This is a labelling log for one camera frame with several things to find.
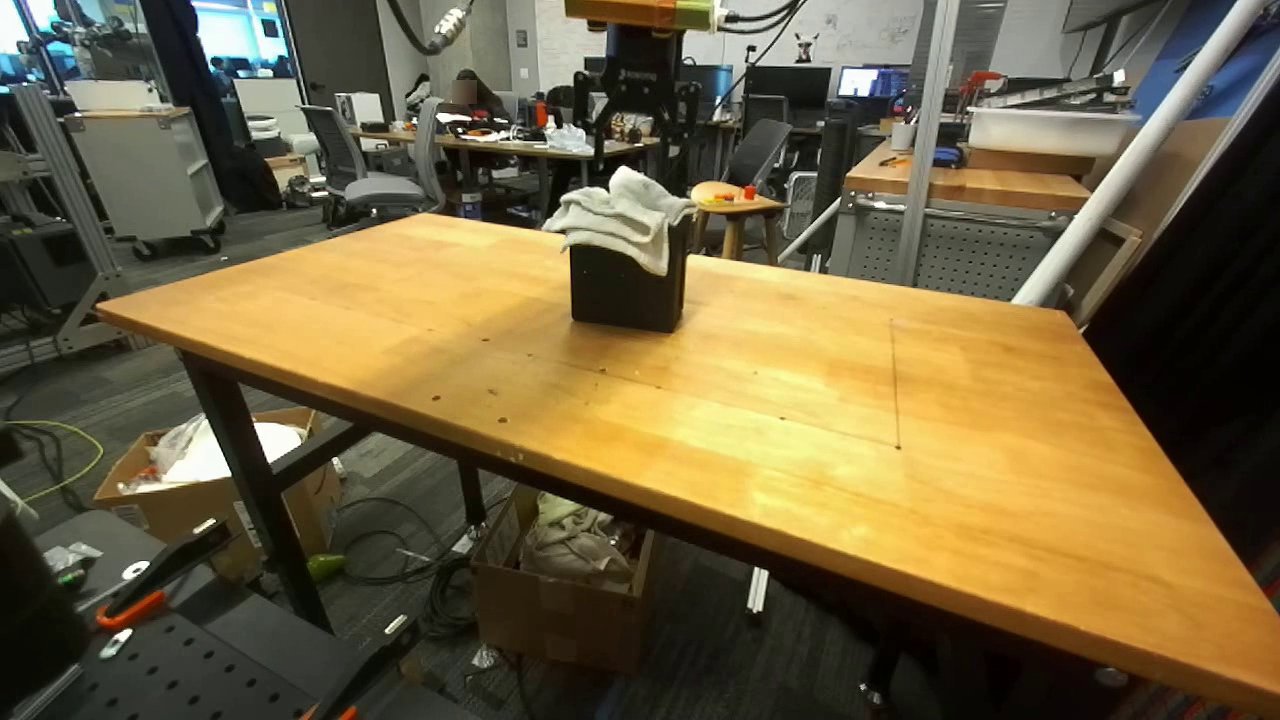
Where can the upright white pole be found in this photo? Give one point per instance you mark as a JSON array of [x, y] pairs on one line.
[[925, 134]]

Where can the white plastic bin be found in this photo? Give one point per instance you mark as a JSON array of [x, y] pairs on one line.
[[1053, 128]]

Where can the blue board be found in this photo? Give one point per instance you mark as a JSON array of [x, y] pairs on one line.
[[1235, 63]]

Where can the slanted white pole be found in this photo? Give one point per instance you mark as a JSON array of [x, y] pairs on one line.
[[1135, 160]]

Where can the seated person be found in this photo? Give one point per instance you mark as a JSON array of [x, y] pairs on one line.
[[478, 99]]

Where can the black perforated box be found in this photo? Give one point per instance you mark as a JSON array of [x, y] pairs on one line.
[[625, 294]]

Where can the long office desk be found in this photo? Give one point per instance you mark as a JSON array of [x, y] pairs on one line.
[[532, 145]]

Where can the wooden workbench with mesh panel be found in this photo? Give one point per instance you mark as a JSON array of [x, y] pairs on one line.
[[962, 182]]

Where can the cardboard box with plastic bag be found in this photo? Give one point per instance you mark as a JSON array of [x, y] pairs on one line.
[[175, 515]]

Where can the round wooden stool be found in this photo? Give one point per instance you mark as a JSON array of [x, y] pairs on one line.
[[746, 205]]

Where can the light grey office chair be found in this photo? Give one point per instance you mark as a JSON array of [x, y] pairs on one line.
[[365, 195]]

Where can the black stand pole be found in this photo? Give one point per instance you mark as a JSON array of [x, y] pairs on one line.
[[688, 145]]

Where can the black perforated board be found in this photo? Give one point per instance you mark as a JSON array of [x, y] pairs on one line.
[[200, 673]]

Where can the grey metal shelving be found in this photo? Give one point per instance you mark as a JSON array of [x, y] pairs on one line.
[[25, 171]]

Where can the open cardboard box with cloths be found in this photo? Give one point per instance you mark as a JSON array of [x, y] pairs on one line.
[[563, 622]]

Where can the grey rolling cabinet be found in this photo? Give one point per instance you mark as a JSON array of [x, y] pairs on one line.
[[144, 172]]

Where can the tan wrist camera block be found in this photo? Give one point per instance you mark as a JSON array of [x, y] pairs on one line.
[[642, 8]]

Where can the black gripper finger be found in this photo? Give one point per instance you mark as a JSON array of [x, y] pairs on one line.
[[657, 120], [625, 120]]

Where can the white plastic bag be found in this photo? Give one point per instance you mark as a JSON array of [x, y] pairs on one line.
[[200, 454]]

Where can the small white upright object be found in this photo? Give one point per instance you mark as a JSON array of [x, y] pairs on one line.
[[759, 593]]

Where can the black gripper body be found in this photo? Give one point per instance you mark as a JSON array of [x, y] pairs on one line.
[[642, 53]]

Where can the black curtain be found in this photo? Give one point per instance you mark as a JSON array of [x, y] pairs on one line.
[[1200, 304]]

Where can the small lit monitor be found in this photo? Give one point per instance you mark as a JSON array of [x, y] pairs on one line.
[[873, 83]]

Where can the white towel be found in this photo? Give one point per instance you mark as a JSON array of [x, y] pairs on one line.
[[622, 212]]

